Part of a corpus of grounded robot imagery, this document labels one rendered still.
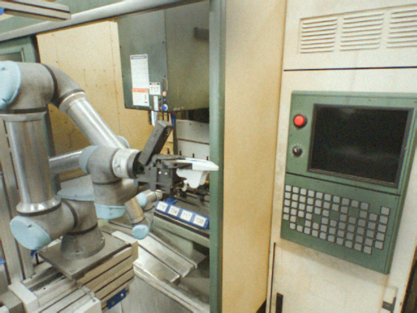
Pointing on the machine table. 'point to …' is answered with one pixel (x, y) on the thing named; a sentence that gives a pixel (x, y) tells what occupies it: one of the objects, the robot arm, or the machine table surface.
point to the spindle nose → (157, 117)
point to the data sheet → (139, 71)
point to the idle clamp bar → (193, 193)
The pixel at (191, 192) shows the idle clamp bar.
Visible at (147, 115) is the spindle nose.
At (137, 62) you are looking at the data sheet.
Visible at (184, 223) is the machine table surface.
